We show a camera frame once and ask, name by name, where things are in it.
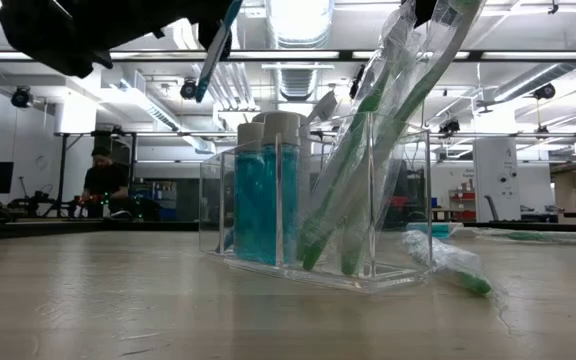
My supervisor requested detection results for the black ceiling spotlight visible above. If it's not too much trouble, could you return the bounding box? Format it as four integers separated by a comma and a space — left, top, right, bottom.
437, 117, 462, 139
535, 82, 557, 101
10, 85, 33, 110
178, 77, 200, 101

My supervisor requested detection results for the white pillar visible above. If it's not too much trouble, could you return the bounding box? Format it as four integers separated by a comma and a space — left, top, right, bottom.
471, 136, 522, 223

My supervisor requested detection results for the silver ventilation duct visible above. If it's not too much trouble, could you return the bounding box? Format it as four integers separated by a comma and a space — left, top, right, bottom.
264, 0, 335, 104

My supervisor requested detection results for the green toothbrush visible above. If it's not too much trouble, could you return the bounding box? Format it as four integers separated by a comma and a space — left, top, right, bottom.
295, 4, 419, 274
401, 229, 493, 296
450, 224, 576, 247
337, 0, 487, 279

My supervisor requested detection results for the clear acrylic organizer box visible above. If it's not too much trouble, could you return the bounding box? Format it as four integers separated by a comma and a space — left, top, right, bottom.
197, 110, 433, 295

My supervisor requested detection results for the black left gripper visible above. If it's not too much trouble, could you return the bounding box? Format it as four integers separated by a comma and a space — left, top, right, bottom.
0, 0, 234, 79

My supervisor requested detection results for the red shelf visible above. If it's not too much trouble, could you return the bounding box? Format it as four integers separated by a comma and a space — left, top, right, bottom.
448, 188, 477, 221

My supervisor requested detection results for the person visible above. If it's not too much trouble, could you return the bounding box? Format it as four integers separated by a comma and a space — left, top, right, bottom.
81, 144, 132, 219

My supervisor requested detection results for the black background frame rig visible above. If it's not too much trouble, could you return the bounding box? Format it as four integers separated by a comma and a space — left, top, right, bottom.
53, 130, 138, 220

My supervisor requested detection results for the black overhead frame bar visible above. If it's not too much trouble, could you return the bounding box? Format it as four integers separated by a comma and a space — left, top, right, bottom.
0, 48, 576, 63

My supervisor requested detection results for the black metal table frame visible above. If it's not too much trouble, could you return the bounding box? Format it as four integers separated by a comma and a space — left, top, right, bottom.
0, 218, 576, 244

